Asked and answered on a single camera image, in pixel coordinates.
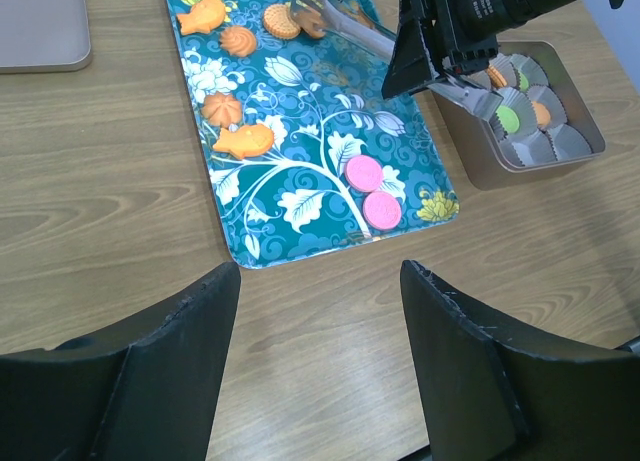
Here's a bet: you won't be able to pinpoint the orange sandwich cookie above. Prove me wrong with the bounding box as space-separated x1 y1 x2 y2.
532 101 552 130
486 65 508 89

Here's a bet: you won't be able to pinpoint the orange round cookie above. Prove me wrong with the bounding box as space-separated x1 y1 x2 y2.
297 9 326 39
263 3 301 40

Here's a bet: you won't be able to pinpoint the orange fish cookie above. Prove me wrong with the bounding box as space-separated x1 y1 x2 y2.
176 0 226 36
212 124 275 160

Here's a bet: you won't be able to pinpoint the orange fish cookie top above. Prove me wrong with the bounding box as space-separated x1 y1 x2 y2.
176 0 226 36

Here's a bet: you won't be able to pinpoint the pink sandwich cookie lower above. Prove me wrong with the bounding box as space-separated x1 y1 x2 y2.
362 191 402 230

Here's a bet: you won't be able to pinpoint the pink sandwich cookie upper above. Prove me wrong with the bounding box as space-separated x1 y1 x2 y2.
344 155 384 193

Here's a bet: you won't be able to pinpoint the teal floral serving tray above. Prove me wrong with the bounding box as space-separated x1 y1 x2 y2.
166 0 459 269

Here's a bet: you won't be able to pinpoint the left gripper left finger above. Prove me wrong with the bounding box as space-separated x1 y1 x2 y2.
1 262 241 460

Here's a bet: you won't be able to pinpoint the metal tongs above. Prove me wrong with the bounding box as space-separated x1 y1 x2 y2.
289 0 502 120

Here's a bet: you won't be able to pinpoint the orange fish cookie lower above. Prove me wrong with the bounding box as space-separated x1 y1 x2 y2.
212 124 275 160

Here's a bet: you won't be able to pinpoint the orange swirl cookie top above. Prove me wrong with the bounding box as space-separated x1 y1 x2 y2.
219 25 257 58

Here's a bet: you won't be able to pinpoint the orange flower cookie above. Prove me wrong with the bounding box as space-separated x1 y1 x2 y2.
201 92 243 128

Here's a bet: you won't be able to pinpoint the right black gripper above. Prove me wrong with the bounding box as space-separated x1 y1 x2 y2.
381 0 624 99

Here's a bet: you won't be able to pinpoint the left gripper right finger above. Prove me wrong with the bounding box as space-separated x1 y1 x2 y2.
400 260 639 460

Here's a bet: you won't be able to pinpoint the pink sandwich cookie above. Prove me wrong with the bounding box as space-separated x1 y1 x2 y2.
362 191 402 230
344 155 384 193

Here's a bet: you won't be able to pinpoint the brown cookie tin box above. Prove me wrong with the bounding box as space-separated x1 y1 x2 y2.
434 41 606 190

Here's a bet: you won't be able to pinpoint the green sandwich cookie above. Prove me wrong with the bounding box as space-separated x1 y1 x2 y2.
496 105 521 134
517 71 530 92

